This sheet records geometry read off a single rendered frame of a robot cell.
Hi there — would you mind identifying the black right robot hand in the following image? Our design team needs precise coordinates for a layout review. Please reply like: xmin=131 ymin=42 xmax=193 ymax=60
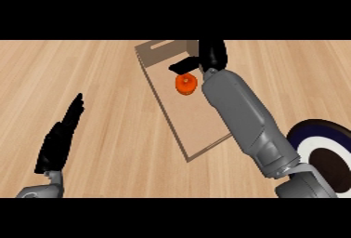
xmin=166 ymin=40 xmax=228 ymax=75

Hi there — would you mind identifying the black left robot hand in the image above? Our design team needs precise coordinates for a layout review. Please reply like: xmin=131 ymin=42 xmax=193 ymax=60
xmin=32 ymin=92 xmax=86 ymax=175

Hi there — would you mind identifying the orange squash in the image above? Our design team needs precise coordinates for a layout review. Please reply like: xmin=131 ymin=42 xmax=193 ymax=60
xmin=173 ymin=73 xmax=198 ymax=96

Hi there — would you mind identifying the brown cardboard box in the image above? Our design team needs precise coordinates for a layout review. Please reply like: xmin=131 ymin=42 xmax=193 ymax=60
xmin=132 ymin=40 xmax=235 ymax=164

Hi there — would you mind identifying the blue white brown plate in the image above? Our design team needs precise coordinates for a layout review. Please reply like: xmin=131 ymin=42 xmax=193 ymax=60
xmin=284 ymin=118 xmax=351 ymax=199

